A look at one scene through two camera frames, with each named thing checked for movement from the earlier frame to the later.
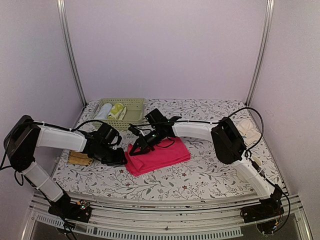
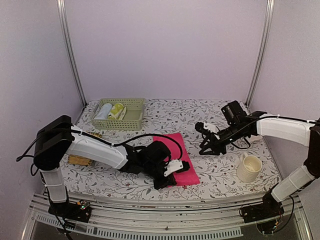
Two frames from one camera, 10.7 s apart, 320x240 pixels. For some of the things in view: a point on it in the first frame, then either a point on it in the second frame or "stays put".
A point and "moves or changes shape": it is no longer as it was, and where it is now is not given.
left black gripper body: x=110 y=158 -> x=158 y=184
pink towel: x=171 y=152 moves or changes shape
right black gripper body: x=148 y=144 -> x=235 y=133
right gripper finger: x=132 y=152 -> x=208 y=149
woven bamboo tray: x=77 y=158 stays put
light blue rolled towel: x=104 y=112 stays put
